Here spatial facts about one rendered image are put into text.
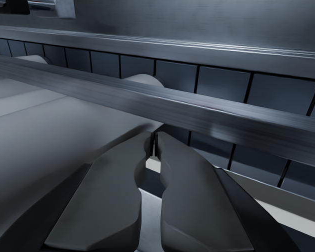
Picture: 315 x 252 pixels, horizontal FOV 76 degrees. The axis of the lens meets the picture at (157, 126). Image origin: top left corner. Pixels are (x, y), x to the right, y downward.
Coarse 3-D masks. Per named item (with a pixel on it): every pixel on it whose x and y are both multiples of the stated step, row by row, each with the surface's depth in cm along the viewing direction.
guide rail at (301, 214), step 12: (156, 156) 17; (156, 168) 17; (240, 180) 15; (252, 180) 15; (252, 192) 14; (264, 192) 14; (276, 192) 14; (288, 192) 14; (264, 204) 13; (276, 204) 13; (288, 204) 13; (300, 204) 13; (312, 204) 13; (276, 216) 13; (288, 216) 12; (300, 216) 12; (312, 216) 12; (300, 228) 12; (312, 228) 12
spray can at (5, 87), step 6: (6, 78) 18; (0, 84) 16; (6, 84) 17; (12, 84) 17; (18, 84) 17; (24, 84) 18; (0, 90) 16; (6, 90) 16; (12, 90) 17; (18, 90) 17; (24, 90) 17; (30, 90) 18; (0, 96) 16; (6, 96) 16
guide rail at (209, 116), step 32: (0, 64) 14; (32, 64) 13; (96, 96) 10; (128, 96) 9; (160, 96) 8; (192, 96) 8; (192, 128) 8; (224, 128) 7; (256, 128) 7; (288, 128) 6
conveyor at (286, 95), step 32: (64, 64) 23; (96, 64) 20; (128, 64) 18; (160, 64) 17; (192, 64) 16; (224, 96) 15; (256, 96) 14; (288, 96) 13; (160, 128) 19; (224, 160) 17; (256, 160) 16; (288, 160) 15
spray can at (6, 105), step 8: (8, 96) 14; (16, 96) 14; (24, 96) 14; (32, 96) 14; (40, 96) 14; (48, 96) 15; (56, 96) 15; (0, 104) 12; (8, 104) 13; (16, 104) 13; (24, 104) 13; (32, 104) 13; (0, 112) 12; (8, 112) 12
